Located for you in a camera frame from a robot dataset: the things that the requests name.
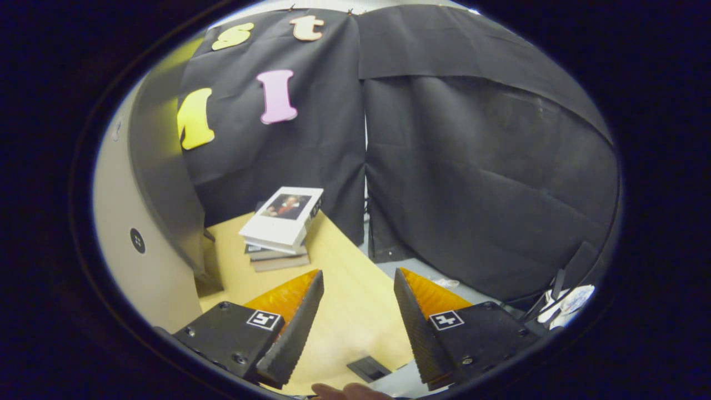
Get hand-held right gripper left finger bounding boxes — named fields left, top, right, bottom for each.
left=172, top=269, right=326, bottom=389

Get black desk cable grommet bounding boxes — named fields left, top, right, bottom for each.
left=347, top=356, right=393, bottom=384

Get white portrait book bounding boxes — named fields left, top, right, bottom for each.
left=239, top=186, right=324, bottom=255

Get black backdrop cloth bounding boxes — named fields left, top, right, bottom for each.
left=178, top=6, right=620, bottom=303

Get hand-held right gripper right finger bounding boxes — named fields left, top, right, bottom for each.
left=393, top=268, right=538, bottom=392

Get brown book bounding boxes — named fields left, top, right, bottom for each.
left=250, top=253, right=312, bottom=273

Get grey book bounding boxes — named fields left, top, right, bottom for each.
left=246, top=243, right=309, bottom=262

